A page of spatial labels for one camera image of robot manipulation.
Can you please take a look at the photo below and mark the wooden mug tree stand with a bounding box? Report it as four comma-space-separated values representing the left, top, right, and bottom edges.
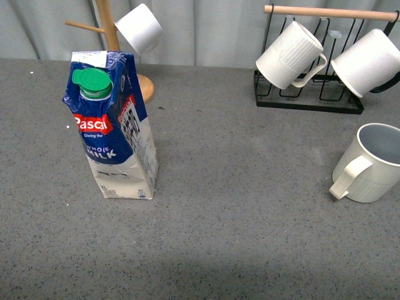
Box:
65, 0, 155, 104

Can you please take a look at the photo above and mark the black wire mug rack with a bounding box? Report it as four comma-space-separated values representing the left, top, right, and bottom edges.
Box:
253, 4, 399, 114

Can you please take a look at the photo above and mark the cream ribbed mug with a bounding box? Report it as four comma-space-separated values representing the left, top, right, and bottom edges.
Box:
329, 123, 399, 203
256, 21, 328, 89

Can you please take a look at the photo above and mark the cream ribbed hanging mug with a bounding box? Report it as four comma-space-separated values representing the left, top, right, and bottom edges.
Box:
256, 21, 328, 89

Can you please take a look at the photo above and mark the white mug black handle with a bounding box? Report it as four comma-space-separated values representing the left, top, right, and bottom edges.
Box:
331, 29, 399, 98

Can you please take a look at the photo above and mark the white mug on tree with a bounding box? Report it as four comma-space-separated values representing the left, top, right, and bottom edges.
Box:
115, 4, 163, 55

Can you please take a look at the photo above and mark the blue white milk carton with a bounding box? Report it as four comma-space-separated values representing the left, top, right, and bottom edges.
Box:
62, 51, 159, 199

